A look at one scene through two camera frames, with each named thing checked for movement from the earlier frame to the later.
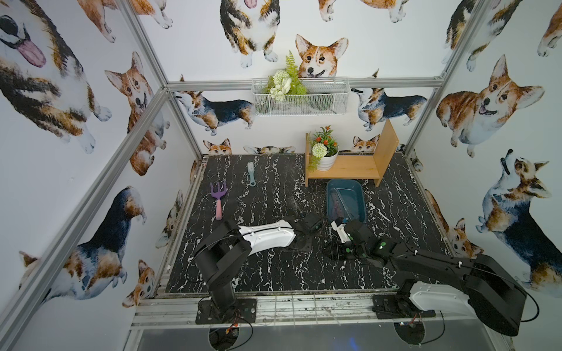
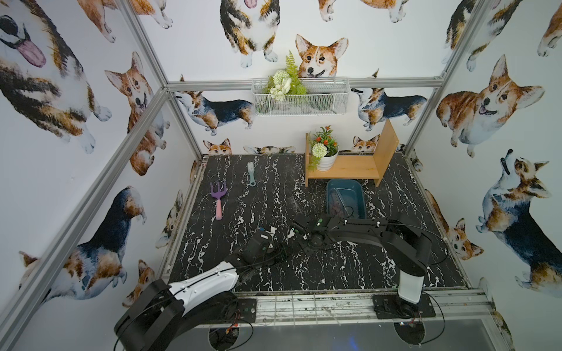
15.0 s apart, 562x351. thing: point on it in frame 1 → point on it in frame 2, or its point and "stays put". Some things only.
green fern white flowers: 284,82 stays put
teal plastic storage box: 345,199 stays put
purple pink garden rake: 217,194 stays put
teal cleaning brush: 251,168 stays put
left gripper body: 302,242 → 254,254
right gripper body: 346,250 → 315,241
